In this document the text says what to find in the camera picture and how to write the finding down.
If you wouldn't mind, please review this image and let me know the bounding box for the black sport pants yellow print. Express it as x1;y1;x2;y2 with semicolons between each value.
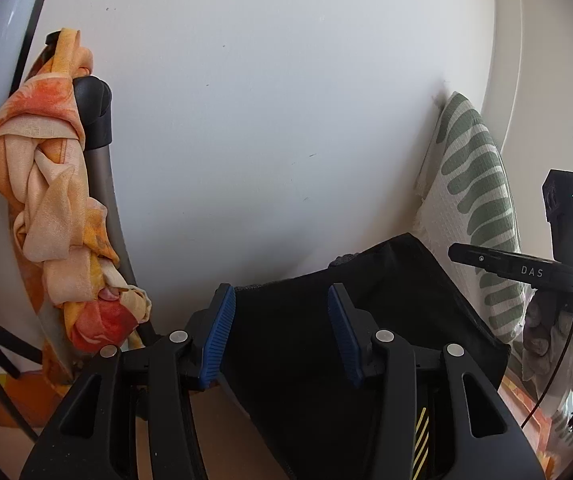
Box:
220;233;510;479

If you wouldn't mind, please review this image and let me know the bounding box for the right hand white glove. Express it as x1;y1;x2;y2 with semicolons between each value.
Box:
522;290;573;396

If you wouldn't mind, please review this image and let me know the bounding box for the orange patterned scarf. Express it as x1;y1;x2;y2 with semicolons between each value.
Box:
0;28;152;393

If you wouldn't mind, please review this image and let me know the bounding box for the green white striped pillow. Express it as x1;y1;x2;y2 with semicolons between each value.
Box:
411;91;533;380

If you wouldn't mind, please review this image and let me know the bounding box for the grey tweed garment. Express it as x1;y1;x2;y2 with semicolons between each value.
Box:
329;252;358;268

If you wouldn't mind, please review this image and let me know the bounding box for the folded grey black tripod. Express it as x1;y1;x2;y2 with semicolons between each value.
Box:
44;30;158;346

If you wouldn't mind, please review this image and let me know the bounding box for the orange floral bed sheet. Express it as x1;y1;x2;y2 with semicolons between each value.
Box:
0;372;68;428

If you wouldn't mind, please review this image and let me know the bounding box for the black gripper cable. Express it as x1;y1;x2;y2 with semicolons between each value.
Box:
520;309;573;430

